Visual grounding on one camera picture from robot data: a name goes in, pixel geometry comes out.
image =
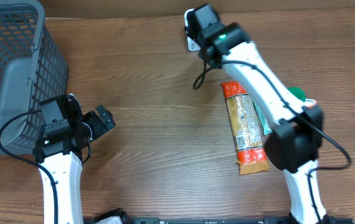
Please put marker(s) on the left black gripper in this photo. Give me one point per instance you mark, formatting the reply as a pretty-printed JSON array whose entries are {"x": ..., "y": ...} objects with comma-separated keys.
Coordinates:
[{"x": 101, "y": 121}]

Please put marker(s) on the red snack package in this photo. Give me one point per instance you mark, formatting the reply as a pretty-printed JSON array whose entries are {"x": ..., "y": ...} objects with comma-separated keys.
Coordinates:
[{"x": 246, "y": 130}]

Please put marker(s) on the teal tissue packet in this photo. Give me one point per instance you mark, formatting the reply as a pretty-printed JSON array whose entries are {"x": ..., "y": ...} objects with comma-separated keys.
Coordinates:
[{"x": 266, "y": 128}]

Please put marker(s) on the green lid jar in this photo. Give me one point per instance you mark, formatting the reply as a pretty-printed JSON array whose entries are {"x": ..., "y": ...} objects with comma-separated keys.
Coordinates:
[{"x": 298, "y": 92}]

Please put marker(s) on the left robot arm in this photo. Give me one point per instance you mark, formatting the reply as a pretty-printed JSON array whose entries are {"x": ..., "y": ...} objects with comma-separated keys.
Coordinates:
[{"x": 58, "y": 151}]

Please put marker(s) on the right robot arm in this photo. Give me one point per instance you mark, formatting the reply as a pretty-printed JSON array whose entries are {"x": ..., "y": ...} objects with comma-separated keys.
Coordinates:
[{"x": 295, "y": 139}]

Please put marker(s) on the white barcode scanner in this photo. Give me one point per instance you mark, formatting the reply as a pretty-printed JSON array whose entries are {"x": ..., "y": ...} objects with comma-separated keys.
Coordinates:
[{"x": 191, "y": 44}]

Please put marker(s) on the grey plastic mesh basket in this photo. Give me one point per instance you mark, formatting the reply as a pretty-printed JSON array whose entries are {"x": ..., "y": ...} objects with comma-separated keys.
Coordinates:
[{"x": 32, "y": 69}]

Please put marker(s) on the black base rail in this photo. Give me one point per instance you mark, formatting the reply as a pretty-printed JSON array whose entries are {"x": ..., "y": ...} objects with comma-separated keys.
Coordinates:
[{"x": 155, "y": 220}]

